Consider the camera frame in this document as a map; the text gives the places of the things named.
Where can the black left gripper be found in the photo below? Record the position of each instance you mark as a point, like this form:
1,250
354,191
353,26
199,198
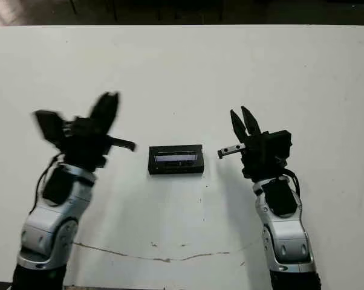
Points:
85,145

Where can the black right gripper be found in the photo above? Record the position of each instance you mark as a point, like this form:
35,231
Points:
257,160

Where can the black box lid with window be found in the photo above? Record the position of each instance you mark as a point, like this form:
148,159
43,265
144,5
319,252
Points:
176,167

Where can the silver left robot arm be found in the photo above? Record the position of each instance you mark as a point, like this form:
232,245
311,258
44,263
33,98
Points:
49,229

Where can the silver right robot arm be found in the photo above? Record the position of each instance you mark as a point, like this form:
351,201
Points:
287,241

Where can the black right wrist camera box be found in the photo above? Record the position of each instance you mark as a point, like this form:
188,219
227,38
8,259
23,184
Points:
280,143

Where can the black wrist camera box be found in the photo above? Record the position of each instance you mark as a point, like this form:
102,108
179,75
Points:
280,143
49,127

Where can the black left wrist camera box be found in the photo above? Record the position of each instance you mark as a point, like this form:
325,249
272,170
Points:
49,127

